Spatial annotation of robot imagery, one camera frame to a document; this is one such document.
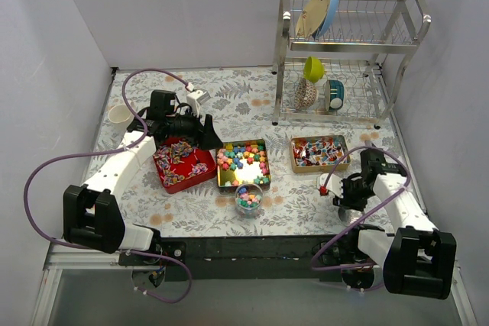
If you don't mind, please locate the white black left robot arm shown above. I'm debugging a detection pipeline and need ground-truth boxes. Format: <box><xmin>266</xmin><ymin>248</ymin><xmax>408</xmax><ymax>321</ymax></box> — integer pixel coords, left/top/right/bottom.
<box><xmin>63</xmin><ymin>89</ymin><xmax>222</xmax><ymax>265</ymax></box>

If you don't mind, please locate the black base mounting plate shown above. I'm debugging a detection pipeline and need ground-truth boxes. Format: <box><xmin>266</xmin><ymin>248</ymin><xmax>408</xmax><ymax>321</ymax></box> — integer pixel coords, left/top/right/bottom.
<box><xmin>118</xmin><ymin>236</ymin><xmax>383</xmax><ymax>282</ymax></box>

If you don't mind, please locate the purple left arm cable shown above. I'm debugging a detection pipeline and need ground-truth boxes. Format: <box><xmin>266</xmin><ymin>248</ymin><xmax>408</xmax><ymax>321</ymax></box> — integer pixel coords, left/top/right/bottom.
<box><xmin>23</xmin><ymin>69</ymin><xmax>193</xmax><ymax>303</ymax></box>

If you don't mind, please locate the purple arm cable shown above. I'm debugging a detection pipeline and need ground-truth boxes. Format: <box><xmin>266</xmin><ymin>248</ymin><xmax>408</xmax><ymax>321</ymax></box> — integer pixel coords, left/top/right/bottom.
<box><xmin>23</xmin><ymin>69</ymin><xmax>193</xmax><ymax>303</ymax></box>
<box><xmin>309</xmin><ymin>146</ymin><xmax>412</xmax><ymax>292</ymax></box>

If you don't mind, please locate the white cup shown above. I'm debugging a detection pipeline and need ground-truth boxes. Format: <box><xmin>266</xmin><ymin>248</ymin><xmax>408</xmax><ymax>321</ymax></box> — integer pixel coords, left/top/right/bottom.
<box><xmin>108</xmin><ymin>105</ymin><xmax>132</xmax><ymax>125</ymax></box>

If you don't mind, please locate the cream plate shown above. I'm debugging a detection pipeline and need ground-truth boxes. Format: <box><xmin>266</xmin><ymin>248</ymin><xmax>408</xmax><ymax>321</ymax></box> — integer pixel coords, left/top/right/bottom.
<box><xmin>296</xmin><ymin>0</ymin><xmax>330</xmax><ymax>39</ymax></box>

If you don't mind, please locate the red tin of swirl lollipops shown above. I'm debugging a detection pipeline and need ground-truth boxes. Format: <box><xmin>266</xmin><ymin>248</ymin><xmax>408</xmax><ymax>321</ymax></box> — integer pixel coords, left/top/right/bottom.
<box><xmin>153</xmin><ymin>137</ymin><xmax>217</xmax><ymax>194</ymax></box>

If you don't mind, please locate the glass jar lid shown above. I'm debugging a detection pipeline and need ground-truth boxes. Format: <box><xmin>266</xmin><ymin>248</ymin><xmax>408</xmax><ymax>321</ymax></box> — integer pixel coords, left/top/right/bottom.
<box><xmin>338</xmin><ymin>207</ymin><xmax>364</xmax><ymax>227</ymax></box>

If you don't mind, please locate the green tin of star candies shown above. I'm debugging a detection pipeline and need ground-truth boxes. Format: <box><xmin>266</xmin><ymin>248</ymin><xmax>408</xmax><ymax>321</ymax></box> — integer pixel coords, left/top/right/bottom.
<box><xmin>215</xmin><ymin>139</ymin><xmax>271</xmax><ymax>193</ymax></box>

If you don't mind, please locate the aluminium frame rail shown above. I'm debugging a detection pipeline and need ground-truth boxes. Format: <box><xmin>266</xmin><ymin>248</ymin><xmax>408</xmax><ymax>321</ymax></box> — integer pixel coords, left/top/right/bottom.
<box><xmin>44</xmin><ymin>237</ymin><xmax>134</xmax><ymax>270</ymax></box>

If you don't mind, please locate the green bowl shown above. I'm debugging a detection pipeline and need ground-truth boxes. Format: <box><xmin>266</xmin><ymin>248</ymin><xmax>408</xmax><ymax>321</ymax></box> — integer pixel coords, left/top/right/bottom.
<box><xmin>303</xmin><ymin>56</ymin><xmax>325</xmax><ymax>83</ymax></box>

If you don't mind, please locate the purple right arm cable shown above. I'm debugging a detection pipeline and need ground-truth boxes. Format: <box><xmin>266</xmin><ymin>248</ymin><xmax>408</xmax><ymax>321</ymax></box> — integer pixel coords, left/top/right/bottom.
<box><xmin>309</xmin><ymin>146</ymin><xmax>412</xmax><ymax>292</ymax></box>

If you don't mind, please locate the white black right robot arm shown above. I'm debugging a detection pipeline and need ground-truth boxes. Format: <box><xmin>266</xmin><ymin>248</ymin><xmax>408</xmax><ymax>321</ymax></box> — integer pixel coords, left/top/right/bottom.
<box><xmin>322</xmin><ymin>147</ymin><xmax>457</xmax><ymax>299</ymax></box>

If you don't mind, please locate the clear glass jar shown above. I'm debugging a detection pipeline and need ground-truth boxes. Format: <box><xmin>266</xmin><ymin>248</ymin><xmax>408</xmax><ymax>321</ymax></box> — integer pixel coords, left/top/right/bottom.
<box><xmin>235</xmin><ymin>183</ymin><xmax>264</xmax><ymax>218</ymax></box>

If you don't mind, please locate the patterned brown bowl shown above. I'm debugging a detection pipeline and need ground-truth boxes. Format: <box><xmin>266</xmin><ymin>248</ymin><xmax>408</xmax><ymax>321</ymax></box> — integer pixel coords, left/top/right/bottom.
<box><xmin>294</xmin><ymin>78</ymin><xmax>319</xmax><ymax>110</ymax></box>

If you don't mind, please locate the steel dish rack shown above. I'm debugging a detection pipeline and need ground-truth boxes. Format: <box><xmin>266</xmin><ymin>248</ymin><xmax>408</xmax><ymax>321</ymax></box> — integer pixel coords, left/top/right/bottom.
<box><xmin>271</xmin><ymin>0</ymin><xmax>432</xmax><ymax>129</ymax></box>

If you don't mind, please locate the teal white bowl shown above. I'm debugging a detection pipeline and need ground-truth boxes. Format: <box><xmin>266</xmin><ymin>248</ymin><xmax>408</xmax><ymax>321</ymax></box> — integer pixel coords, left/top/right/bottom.
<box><xmin>324</xmin><ymin>79</ymin><xmax>345</xmax><ymax>111</ymax></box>

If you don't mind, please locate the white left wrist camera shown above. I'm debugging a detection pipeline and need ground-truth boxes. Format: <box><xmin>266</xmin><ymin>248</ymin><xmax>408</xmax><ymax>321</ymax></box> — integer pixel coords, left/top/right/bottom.
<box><xmin>186</xmin><ymin>89</ymin><xmax>210</xmax><ymax>117</ymax></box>

